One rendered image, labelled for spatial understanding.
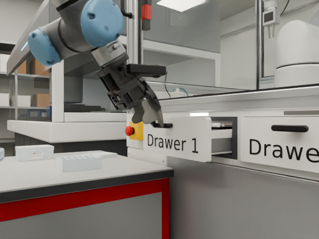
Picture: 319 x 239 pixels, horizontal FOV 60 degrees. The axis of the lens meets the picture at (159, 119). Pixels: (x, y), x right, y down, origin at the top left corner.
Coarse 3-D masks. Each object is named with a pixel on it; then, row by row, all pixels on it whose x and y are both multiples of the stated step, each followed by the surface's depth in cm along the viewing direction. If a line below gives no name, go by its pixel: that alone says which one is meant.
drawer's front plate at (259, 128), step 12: (252, 120) 66; (264, 120) 63; (276, 120) 61; (288, 120) 59; (300, 120) 56; (312, 120) 55; (252, 132) 66; (264, 132) 63; (276, 132) 61; (288, 132) 59; (300, 132) 57; (312, 132) 55; (252, 144) 66; (276, 144) 61; (288, 144) 59; (300, 144) 57; (312, 144) 55; (252, 156) 66; (264, 156) 63; (288, 156) 59; (300, 156) 57; (312, 156) 55; (300, 168) 57; (312, 168) 55
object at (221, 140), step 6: (216, 132) 71; (222, 132) 72; (228, 132) 73; (216, 138) 70; (222, 138) 71; (228, 138) 73; (216, 144) 70; (222, 144) 71; (228, 144) 73; (216, 150) 70; (222, 150) 71; (228, 150) 73
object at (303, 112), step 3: (285, 111) 61; (288, 111) 60; (291, 111) 60; (294, 111) 59; (297, 111) 59; (300, 111) 58; (303, 111) 58; (306, 111) 57; (309, 111) 57; (312, 111) 56; (315, 111) 56; (318, 111) 55; (285, 114) 61; (288, 114) 60; (291, 114) 60; (294, 114) 59; (297, 114) 59; (300, 114) 58; (303, 114) 58; (306, 114) 57; (309, 114) 57; (312, 114) 56; (315, 114) 56; (318, 114) 55
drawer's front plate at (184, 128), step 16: (144, 128) 89; (160, 128) 82; (176, 128) 75; (192, 128) 70; (208, 128) 66; (144, 144) 89; (160, 144) 82; (192, 144) 70; (208, 144) 66; (208, 160) 66
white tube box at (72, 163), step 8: (56, 160) 91; (64, 160) 84; (72, 160) 86; (80, 160) 87; (88, 160) 88; (96, 160) 90; (64, 168) 84; (72, 168) 86; (80, 168) 87; (88, 168) 88; (96, 168) 90
